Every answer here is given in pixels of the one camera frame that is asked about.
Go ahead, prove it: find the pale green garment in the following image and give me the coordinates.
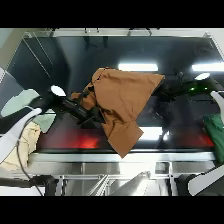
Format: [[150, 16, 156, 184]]
[[0, 88, 57, 134]]

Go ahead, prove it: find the silver frame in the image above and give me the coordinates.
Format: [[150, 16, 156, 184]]
[[23, 28, 224, 197]]

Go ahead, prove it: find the cream garment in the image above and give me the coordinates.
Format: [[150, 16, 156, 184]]
[[0, 120, 42, 172]]

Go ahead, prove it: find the brown shirt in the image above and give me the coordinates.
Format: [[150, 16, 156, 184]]
[[70, 67, 166, 160]]

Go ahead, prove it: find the black cable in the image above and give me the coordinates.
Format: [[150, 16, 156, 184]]
[[15, 113, 45, 197]]

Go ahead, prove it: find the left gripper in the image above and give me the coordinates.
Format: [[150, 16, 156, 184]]
[[77, 109, 107, 128]]

